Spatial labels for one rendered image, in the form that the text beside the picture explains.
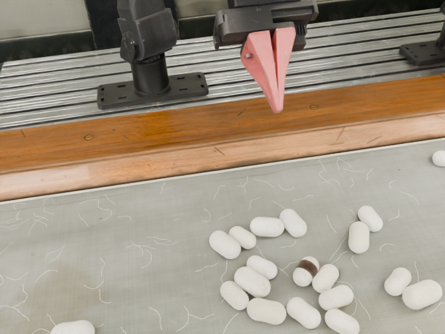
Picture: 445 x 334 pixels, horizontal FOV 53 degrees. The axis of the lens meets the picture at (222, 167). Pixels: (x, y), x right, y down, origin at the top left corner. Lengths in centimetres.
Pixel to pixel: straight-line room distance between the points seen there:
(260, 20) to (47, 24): 214
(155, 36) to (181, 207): 33
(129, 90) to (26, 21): 174
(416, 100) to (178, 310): 43
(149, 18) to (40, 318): 47
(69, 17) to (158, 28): 178
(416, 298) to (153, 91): 55
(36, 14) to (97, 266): 212
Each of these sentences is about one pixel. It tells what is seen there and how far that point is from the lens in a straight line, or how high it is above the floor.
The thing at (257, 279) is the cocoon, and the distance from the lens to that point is 43.
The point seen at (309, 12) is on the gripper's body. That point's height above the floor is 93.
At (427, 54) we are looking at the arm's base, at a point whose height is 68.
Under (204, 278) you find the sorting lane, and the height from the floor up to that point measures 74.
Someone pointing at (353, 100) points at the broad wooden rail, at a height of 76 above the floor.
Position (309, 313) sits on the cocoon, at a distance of 42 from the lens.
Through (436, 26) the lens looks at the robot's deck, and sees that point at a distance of 114.
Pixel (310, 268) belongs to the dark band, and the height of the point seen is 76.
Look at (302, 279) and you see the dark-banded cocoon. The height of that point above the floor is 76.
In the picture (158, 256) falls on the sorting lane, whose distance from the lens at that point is 48.
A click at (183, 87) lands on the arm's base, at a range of 84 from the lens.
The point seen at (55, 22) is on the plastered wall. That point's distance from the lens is 253.
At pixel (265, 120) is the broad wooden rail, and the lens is 60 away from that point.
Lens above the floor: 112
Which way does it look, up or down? 42 degrees down
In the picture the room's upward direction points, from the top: 3 degrees counter-clockwise
